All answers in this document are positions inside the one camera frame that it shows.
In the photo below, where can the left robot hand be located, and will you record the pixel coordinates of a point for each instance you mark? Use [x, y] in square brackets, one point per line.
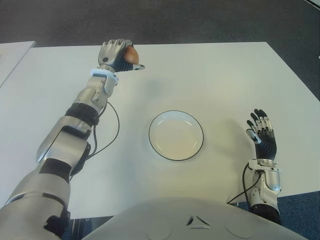
[110, 53]

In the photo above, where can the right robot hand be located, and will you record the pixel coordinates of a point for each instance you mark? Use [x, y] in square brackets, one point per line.
[266, 146]

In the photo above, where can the red-yellow apple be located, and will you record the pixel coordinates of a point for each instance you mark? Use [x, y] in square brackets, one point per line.
[132, 55]

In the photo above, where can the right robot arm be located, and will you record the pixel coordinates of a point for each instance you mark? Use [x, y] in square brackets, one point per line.
[268, 190]

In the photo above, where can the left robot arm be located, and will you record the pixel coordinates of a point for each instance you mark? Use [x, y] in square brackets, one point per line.
[62, 150]

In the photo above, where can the white plate with black rim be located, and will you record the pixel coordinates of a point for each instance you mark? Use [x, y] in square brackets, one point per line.
[175, 137]

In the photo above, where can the white neighbouring table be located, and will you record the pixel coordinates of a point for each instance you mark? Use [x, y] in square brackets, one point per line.
[12, 60]

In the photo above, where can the grey robot torso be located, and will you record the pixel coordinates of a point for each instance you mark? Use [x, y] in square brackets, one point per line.
[200, 220]

